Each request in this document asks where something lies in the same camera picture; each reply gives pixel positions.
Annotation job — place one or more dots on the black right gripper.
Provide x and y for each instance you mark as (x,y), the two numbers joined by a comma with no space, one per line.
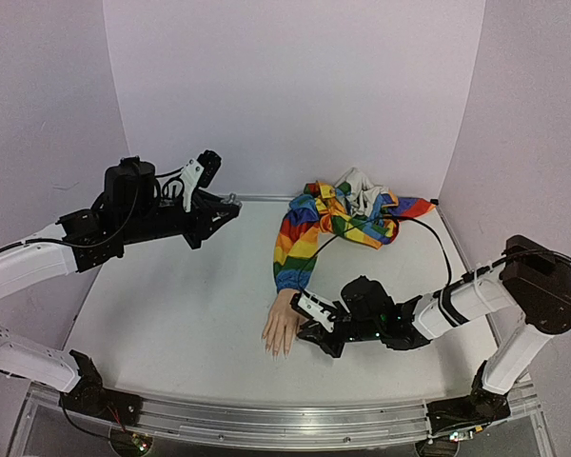
(341,333)

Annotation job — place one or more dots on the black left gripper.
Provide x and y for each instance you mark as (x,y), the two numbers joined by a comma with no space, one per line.
(208,207)

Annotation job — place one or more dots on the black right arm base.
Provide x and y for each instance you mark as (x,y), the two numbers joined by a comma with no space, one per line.
(479,408)

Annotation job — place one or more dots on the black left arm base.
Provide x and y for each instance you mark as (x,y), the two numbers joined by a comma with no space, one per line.
(89,396)

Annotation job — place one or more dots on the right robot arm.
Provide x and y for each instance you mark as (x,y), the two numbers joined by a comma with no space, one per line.
(534,279)

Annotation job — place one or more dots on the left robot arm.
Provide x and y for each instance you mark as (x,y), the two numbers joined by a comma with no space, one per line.
(77,242)

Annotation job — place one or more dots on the mannequin hand with clear nails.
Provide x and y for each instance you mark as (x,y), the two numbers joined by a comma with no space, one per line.
(282,324)

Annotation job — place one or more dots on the rainbow striped jacket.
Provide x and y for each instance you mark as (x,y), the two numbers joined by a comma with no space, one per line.
(353,208)

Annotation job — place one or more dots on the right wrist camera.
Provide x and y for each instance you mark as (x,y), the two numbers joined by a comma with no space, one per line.
(317,309)

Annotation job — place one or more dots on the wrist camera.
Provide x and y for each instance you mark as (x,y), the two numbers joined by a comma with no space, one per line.
(317,309)
(198,174)

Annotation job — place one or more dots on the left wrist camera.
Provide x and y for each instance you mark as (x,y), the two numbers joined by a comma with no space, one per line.
(198,174)

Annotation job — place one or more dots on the aluminium front rail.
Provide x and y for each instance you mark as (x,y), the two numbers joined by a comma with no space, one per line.
(373,425)

